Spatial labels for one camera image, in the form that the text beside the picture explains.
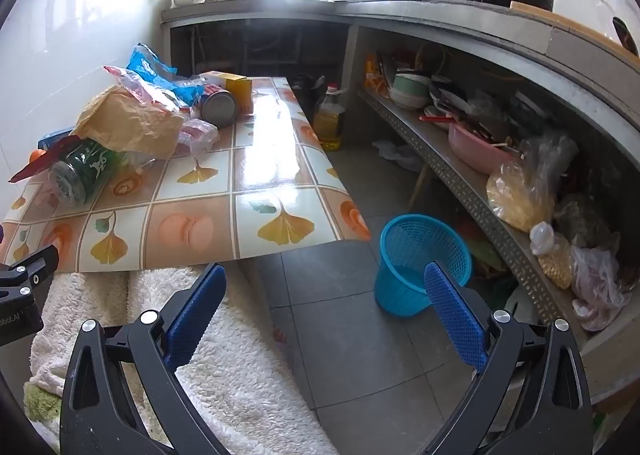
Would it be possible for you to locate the red snack bag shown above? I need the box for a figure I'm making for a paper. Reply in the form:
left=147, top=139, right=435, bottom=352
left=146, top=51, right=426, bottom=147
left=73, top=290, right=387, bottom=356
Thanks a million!
left=7, top=135, right=86, bottom=184

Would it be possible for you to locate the pink plastic basin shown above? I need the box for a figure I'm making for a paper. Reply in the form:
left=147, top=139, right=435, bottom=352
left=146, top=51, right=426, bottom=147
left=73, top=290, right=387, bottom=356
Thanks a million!
left=447, top=122, right=521, bottom=176

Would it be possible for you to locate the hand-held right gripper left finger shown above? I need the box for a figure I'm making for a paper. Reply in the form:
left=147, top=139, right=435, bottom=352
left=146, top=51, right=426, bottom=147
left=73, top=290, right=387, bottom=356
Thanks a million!
left=59, top=262, right=232, bottom=455

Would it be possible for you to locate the crumpled white plastic bag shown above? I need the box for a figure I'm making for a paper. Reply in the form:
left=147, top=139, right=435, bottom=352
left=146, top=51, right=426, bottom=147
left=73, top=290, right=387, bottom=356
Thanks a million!
left=372, top=137, right=426, bottom=173

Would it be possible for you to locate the pinkish plastic bag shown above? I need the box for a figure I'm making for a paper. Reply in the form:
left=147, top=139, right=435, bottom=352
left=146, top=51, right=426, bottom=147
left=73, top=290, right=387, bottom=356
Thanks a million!
left=570, top=245, right=631, bottom=331

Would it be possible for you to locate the orange snack packet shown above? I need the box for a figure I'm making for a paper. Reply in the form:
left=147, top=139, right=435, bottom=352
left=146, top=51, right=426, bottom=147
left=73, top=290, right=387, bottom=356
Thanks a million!
left=364, top=55, right=391, bottom=96

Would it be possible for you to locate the concrete kitchen counter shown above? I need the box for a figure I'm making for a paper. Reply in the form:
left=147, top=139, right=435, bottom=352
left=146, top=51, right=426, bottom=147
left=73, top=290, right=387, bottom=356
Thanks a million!
left=161, top=0, right=640, bottom=126

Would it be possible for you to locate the cooking oil bottle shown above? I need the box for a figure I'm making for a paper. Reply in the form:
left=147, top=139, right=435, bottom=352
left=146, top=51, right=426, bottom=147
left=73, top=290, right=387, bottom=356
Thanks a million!
left=312, top=82, right=347, bottom=152

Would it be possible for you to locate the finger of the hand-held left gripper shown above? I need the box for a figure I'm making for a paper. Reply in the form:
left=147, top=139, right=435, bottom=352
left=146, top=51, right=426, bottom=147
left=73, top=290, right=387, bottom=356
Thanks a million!
left=0, top=282, right=36, bottom=308
left=0, top=245, right=59, bottom=288

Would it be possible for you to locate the red cartoon drink can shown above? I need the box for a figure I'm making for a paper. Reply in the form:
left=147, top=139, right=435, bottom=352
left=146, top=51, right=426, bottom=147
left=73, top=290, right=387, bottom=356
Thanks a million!
left=192, top=87, right=238, bottom=130

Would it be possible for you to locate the white fluffy robe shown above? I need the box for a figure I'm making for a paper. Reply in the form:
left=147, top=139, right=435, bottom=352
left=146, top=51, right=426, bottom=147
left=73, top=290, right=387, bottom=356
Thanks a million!
left=25, top=265, right=341, bottom=455

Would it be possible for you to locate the plastic bag of dark greens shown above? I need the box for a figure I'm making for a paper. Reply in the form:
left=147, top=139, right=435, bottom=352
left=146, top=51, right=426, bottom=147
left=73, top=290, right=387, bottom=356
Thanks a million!
left=552, top=192, right=621, bottom=248

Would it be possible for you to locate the plastic bag of yellow food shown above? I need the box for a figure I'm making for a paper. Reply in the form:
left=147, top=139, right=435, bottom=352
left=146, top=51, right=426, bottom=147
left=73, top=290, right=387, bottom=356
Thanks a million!
left=486, top=135, right=578, bottom=233

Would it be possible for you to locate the ginkgo-print table cover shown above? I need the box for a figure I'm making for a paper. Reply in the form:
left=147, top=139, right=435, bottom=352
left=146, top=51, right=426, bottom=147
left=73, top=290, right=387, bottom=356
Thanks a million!
left=0, top=76, right=373, bottom=276

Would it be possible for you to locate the stack of bowls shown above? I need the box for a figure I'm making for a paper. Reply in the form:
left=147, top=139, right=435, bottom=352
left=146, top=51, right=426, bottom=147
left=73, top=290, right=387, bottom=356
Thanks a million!
left=389, top=72, right=432, bottom=110

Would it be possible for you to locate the pink striped plastic wrapper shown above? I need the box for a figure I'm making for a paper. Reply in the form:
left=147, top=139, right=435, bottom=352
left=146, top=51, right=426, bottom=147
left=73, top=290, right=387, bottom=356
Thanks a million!
left=102, top=65, right=181, bottom=110

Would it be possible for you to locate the blue toothpaste box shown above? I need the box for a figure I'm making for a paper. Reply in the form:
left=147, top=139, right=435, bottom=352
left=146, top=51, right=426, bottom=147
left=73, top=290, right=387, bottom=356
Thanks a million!
left=37, top=127, right=76, bottom=150

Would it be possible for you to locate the stack of plates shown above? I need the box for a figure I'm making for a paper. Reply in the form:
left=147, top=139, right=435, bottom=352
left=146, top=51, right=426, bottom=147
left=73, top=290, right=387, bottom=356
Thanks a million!
left=431, top=77, right=476, bottom=116

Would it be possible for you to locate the small yellow box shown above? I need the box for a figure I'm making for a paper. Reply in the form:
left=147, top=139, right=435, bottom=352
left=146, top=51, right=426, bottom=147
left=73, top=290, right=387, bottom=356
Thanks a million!
left=225, top=77, right=255, bottom=116

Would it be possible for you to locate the brown paper bag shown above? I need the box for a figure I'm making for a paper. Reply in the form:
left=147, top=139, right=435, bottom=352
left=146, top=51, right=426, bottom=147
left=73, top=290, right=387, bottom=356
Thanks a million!
left=74, top=85, right=187, bottom=160

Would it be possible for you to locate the perforated metal shelf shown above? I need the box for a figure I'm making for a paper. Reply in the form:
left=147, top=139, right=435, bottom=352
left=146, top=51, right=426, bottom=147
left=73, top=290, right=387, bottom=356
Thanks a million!
left=357, top=87, right=588, bottom=336

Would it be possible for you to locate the green plastic bottle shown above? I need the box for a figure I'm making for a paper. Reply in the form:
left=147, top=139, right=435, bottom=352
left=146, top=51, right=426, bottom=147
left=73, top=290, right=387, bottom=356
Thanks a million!
left=47, top=137, right=126, bottom=208

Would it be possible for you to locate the dark container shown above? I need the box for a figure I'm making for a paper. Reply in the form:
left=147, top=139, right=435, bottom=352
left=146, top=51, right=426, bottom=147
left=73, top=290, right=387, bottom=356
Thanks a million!
left=291, top=74, right=326, bottom=123

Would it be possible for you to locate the blue plastic wastebasket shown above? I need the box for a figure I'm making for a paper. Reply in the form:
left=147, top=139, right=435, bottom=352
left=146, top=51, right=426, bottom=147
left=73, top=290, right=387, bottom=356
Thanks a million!
left=375, top=214, right=473, bottom=318

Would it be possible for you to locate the blue snack bag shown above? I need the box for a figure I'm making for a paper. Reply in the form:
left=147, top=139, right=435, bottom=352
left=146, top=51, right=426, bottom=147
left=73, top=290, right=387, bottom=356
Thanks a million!
left=126, top=42, right=208, bottom=108

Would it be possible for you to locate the plastic bag of beans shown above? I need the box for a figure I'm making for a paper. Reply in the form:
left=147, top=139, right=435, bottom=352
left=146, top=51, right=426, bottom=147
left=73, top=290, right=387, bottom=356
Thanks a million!
left=530, top=222, right=573, bottom=291

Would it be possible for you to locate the clear red-print plastic wrapper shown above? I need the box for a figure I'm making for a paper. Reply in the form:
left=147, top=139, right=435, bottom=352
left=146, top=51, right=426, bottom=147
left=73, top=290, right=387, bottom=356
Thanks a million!
left=177, top=117, right=221, bottom=156

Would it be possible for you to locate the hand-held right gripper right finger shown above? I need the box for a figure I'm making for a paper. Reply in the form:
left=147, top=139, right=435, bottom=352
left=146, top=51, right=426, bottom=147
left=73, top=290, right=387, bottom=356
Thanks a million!
left=424, top=261, right=595, bottom=455

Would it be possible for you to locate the white orange medicine box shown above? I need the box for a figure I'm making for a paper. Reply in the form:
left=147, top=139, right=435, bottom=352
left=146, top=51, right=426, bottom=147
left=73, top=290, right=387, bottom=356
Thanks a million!
left=199, top=70, right=248, bottom=88

